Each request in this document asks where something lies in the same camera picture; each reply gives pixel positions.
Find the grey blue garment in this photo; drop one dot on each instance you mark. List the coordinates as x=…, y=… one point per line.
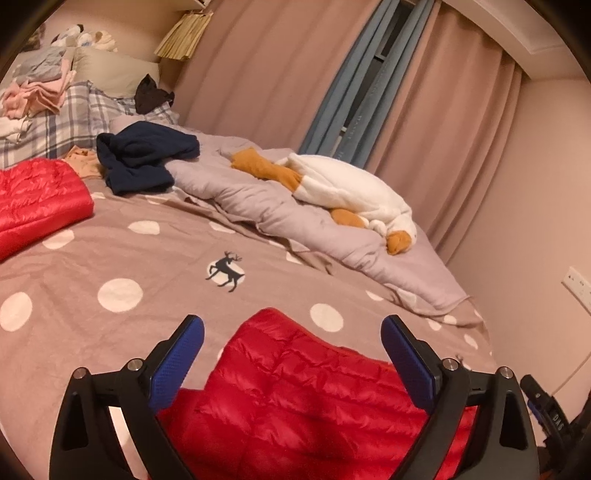
x=44, y=62

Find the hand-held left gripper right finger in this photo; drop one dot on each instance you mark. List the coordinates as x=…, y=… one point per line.
x=408, y=364

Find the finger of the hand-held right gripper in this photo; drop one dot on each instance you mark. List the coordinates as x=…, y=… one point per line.
x=535, y=392

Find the polka dot bed sheet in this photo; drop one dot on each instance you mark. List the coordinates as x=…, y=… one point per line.
x=161, y=267

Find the beige pillow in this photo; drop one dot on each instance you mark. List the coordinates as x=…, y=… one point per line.
x=115, y=74

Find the plaid pillow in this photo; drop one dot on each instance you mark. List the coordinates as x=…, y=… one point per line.
x=78, y=120

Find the dark brown cloth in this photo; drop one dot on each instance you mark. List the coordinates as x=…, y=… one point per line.
x=150, y=97

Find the panda plush toy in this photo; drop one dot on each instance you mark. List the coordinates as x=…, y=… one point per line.
x=69, y=36

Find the cream plush toy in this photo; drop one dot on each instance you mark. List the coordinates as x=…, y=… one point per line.
x=102, y=41

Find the white goose plush toy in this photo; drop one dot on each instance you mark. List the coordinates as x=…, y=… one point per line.
x=351, y=189

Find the white wall socket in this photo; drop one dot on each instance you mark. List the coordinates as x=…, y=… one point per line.
x=577, y=288

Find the blue curtain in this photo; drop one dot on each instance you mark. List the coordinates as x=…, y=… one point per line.
x=332, y=115

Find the pink folded clothes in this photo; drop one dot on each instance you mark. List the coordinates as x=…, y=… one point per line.
x=41, y=94

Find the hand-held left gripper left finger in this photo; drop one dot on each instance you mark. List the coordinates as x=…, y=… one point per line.
x=173, y=364

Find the red down jacket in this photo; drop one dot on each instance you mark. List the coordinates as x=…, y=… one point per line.
x=41, y=198
x=300, y=406

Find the window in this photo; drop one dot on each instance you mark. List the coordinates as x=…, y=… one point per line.
x=390, y=37

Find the grey duvet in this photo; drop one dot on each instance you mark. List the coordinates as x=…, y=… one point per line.
x=258, y=203

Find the navy blue sweater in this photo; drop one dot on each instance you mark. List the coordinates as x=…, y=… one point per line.
x=138, y=152

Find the peach cloth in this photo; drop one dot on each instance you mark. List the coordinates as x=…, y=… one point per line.
x=83, y=161

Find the pink curtain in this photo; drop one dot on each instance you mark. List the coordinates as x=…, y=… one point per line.
x=443, y=138
x=268, y=69

